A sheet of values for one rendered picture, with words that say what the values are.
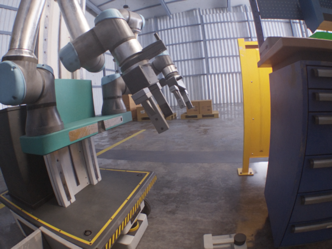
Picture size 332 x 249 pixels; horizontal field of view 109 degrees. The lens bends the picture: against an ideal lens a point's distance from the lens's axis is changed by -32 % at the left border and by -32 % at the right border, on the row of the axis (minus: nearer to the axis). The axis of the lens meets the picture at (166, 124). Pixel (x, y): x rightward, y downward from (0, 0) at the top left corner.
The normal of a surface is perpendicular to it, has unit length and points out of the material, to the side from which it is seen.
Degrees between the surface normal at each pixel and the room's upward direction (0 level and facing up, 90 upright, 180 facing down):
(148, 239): 0
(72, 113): 90
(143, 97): 98
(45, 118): 72
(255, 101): 90
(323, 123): 90
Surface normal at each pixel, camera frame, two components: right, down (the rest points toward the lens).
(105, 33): 0.30, 0.40
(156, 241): -0.09, -0.98
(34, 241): 0.95, -0.04
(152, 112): 0.15, 0.68
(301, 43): -0.35, 0.19
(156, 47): 0.23, 0.11
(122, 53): -0.18, 0.33
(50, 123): 0.80, -0.29
